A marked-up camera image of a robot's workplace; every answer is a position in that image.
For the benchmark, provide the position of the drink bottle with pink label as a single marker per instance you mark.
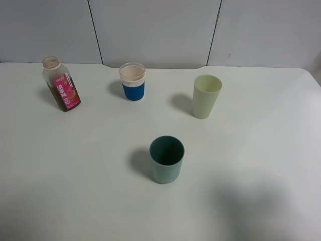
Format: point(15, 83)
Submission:
point(60, 83)

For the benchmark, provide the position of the teal plastic cup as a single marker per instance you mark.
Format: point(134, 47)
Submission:
point(167, 154)

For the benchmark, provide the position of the blue sleeved paper cup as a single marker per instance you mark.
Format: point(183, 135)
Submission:
point(132, 77)

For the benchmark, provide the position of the pale green plastic cup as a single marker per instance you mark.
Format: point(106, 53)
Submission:
point(206, 92)

